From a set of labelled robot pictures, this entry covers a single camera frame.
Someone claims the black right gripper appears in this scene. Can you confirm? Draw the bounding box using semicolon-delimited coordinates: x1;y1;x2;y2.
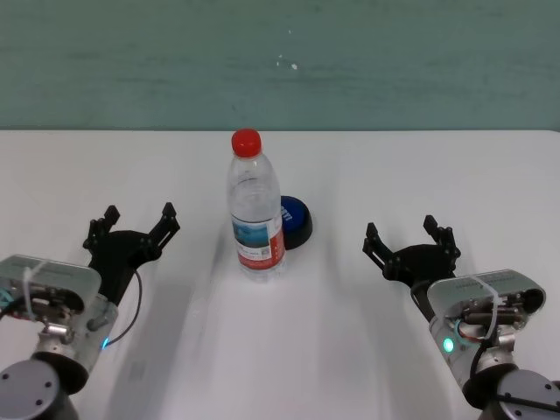
361;213;462;319

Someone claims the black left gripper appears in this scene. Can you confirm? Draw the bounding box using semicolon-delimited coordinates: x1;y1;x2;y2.
82;201;182;308

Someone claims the blue push button black base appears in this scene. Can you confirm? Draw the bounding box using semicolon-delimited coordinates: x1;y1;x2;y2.
278;194;314;251

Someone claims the clear water bottle red cap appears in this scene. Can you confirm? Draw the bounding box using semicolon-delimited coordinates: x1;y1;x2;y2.
225;128;288;284

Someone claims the white zip tie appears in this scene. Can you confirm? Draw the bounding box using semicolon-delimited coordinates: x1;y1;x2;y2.
22;261;50;324
473;275;503;341

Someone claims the thin black right gripper cable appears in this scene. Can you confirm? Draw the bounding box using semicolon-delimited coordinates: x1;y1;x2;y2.
409;279;432;317

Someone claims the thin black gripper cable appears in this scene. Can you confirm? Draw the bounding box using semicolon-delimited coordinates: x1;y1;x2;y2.
409;279;432;317
103;269;145;350

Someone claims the thin black left gripper cable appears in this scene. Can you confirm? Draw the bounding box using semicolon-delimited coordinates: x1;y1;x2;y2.
103;269;145;350

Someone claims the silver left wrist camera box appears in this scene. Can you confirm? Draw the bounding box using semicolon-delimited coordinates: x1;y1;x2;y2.
0;255;103;326

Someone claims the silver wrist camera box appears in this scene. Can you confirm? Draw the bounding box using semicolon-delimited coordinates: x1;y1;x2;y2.
0;255;103;326
426;268;547;339

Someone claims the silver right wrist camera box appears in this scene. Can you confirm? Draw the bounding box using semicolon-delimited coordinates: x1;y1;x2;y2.
426;268;547;339

